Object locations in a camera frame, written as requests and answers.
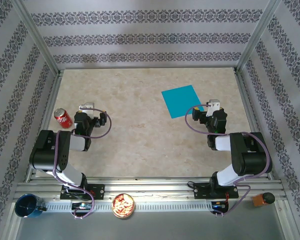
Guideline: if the red soda can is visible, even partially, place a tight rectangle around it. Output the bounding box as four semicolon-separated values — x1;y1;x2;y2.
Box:
53;108;73;129

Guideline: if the small circuit board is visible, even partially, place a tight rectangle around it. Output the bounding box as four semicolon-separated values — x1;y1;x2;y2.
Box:
211;201;229;211
71;202;93;210

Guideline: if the round tin of red food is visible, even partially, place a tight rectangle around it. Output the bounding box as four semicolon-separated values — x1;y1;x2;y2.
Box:
111;192;136;219

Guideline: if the blue mug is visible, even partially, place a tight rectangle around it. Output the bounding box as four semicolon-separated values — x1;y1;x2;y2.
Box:
14;193;47;219

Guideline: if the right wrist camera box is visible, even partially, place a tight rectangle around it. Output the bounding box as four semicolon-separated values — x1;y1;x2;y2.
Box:
205;99;221;118

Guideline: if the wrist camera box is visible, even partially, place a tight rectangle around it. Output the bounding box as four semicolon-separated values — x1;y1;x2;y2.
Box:
205;99;221;118
78;101;96;119

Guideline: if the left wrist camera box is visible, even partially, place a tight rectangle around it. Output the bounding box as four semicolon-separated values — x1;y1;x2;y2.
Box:
78;101;96;119

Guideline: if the aluminium side rail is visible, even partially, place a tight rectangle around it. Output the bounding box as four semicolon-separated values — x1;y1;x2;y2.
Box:
233;67;276;181
24;69;65;183

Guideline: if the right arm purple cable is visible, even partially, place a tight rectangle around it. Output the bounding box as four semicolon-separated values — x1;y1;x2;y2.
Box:
184;104;271;218

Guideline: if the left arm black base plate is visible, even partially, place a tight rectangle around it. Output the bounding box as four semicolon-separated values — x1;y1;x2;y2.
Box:
59;183;106;201

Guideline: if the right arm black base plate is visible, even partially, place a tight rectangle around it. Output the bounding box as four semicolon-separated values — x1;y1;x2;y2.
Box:
193;182;240;200

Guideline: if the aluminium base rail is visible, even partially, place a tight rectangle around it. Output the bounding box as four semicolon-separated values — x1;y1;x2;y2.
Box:
14;177;287;201

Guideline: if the aluminium frame post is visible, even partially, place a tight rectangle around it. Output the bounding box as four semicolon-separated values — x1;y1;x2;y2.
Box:
235;0;283;75
11;0;64;76

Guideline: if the slotted white cable duct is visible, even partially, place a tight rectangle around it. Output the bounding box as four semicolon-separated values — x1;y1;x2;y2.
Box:
43;201;214;213

